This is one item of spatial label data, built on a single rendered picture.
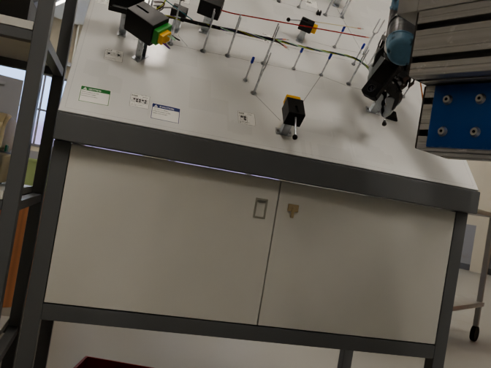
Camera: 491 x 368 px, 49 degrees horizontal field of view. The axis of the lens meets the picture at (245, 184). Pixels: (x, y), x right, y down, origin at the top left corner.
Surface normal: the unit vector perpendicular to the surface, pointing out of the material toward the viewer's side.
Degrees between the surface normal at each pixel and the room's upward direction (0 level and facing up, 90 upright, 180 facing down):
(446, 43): 90
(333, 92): 49
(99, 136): 90
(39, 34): 90
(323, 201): 90
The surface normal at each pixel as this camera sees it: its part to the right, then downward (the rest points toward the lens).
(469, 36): -0.75, -0.14
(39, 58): 0.24, 0.02
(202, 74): 0.29, -0.63
